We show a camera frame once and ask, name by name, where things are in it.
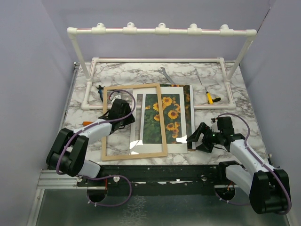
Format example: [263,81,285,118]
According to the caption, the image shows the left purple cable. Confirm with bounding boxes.
[55,89,136,207]

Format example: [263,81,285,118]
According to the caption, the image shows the clear glass pane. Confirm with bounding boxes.
[129,84,197,155]

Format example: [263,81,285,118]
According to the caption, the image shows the wooden picture frame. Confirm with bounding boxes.
[101,83,168,161]

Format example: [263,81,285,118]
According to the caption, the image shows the black yellow screwdriver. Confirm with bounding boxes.
[212,97,221,103]

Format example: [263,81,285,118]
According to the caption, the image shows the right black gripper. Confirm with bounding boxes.
[186,122,223,153]

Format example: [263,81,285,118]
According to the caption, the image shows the large grey wrench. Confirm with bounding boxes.
[158,67,175,84]

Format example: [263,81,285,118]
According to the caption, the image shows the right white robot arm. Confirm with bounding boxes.
[186,113,292,215]

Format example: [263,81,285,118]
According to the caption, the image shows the orange handled screwdriver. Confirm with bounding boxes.
[82,121,92,126]

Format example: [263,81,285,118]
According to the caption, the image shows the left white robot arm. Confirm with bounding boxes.
[46,98,135,186]

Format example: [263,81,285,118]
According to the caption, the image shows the white photo mat board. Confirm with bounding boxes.
[129,86,189,155]

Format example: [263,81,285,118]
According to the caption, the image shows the blue handled pliers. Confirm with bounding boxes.
[96,85,103,101]

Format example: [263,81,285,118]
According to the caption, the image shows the small yellow screwdriver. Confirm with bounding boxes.
[205,88,213,105]

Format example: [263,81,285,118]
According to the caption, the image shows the white PVC pipe rack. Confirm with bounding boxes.
[67,22,257,110]

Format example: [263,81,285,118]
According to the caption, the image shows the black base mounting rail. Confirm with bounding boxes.
[77,161,237,196]

